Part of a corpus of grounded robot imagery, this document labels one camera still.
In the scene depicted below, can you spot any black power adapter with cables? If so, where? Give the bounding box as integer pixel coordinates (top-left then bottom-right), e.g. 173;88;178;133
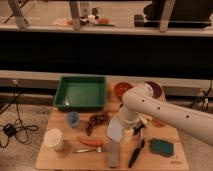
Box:
0;85;39;149

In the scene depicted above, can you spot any blue plastic cup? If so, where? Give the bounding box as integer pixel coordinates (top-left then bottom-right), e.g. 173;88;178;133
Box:
67;111;80;128

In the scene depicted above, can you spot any light blue towel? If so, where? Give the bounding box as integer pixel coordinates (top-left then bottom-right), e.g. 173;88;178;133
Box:
107;116;124;142

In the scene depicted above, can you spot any bunch of dark grapes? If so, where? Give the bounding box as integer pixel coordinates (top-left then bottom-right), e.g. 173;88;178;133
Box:
86;112;109;136

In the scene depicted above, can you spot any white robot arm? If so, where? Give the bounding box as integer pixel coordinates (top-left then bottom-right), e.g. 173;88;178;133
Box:
119;83;213;146

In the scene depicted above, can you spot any grey rectangular block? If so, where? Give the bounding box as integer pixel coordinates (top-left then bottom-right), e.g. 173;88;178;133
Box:
108;141;119;168

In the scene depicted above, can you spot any silver metal fork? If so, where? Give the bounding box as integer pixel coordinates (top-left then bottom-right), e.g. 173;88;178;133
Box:
74;147;104;153

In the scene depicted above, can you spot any white paper cup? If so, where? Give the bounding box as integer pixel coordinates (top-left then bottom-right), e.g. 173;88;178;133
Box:
44;128;64;151

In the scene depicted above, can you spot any purple bowl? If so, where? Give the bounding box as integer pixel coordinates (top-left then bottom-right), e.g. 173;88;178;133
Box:
147;81;162;99

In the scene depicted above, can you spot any green scrubbing sponge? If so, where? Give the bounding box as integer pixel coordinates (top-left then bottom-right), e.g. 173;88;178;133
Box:
150;138;174;157

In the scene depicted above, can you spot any orange bowl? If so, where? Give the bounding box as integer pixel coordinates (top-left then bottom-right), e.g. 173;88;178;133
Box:
114;82;132;99

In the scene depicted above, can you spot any wooden cutting board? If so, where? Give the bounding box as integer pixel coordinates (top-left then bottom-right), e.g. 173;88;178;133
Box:
35;82;190;171

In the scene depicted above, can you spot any orange carrot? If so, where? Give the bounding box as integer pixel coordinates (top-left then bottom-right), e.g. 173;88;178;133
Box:
78;138;103;147

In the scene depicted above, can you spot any green plastic tray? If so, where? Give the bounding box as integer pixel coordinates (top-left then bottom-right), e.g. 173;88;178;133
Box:
53;76;106;110

